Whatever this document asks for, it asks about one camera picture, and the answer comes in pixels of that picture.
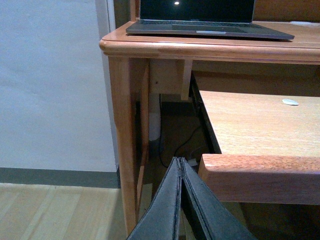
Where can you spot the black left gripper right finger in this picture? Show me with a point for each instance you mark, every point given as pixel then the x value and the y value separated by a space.
pixel 207 216

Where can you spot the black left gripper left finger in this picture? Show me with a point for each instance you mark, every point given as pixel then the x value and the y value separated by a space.
pixel 161 221

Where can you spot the wooden pull-out keyboard tray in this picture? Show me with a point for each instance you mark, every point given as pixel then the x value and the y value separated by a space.
pixel 264 151

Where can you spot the white round tray sticker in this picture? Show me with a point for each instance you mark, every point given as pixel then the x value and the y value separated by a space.
pixel 290 102

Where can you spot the wooden desk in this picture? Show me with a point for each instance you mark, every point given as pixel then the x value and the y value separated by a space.
pixel 140 65

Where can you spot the grey open laptop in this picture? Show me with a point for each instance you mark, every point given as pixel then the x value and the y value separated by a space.
pixel 221 18

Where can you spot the white round desk grommet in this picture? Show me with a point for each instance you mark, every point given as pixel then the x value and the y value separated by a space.
pixel 300 23

